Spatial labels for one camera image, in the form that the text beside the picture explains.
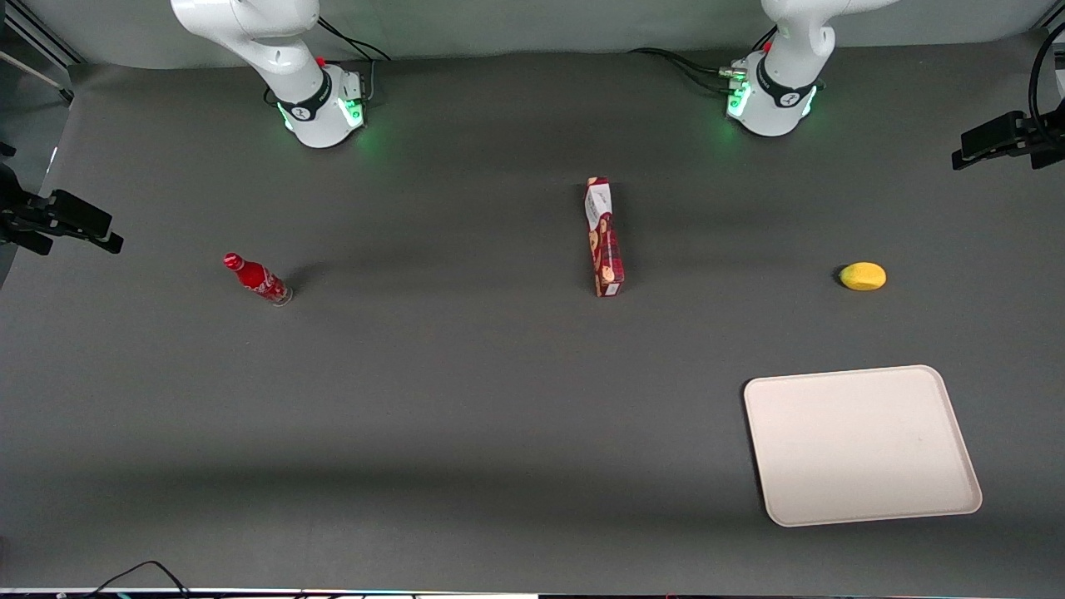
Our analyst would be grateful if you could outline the black right arm base cable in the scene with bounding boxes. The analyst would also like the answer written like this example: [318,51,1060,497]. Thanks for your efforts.
[316,17,392,102]

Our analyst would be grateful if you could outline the black hanging camera cable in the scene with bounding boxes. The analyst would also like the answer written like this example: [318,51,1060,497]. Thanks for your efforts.
[1028,20,1065,127]

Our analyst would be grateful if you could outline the cream plastic tray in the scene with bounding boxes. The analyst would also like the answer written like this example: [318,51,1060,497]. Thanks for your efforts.
[743,364,983,528]

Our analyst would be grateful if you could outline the thin black floor cable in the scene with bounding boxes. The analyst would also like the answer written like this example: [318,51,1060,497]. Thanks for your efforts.
[83,560,194,599]

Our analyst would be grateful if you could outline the yellow lemon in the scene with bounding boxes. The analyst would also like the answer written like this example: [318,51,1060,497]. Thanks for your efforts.
[838,262,888,292]

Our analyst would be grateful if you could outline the black arm base cable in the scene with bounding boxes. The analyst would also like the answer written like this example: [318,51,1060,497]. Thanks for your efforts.
[627,47,750,94]
[316,17,392,102]

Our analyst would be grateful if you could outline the black camera on clamp mount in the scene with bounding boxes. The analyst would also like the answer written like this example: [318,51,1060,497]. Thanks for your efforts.
[952,98,1065,171]
[0,142,125,255]

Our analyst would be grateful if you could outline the red cookie box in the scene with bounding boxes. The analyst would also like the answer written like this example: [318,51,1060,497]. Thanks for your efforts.
[584,176,625,299]

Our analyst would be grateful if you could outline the aluminium frame profile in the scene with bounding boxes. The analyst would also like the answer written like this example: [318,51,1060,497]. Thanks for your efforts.
[0,0,86,69]

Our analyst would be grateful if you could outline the red soda bottle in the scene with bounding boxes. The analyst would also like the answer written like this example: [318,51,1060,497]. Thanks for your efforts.
[222,252,295,307]

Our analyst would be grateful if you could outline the black left arm base cable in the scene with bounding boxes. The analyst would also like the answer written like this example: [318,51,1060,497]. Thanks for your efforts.
[627,47,750,94]

